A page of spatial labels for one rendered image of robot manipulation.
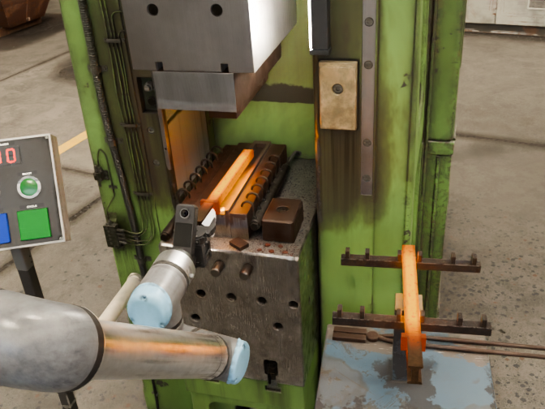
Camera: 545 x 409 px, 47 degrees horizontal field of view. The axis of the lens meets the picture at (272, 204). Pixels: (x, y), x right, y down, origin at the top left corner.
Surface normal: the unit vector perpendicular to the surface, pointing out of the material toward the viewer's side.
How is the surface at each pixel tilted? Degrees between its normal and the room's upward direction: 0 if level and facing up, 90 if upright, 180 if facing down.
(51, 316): 33
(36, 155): 60
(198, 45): 90
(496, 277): 0
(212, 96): 90
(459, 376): 0
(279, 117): 90
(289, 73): 90
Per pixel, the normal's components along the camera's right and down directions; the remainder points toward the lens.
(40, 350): 0.51, 0.05
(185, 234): -0.21, -0.02
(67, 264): -0.06, -0.86
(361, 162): -0.25, 0.50
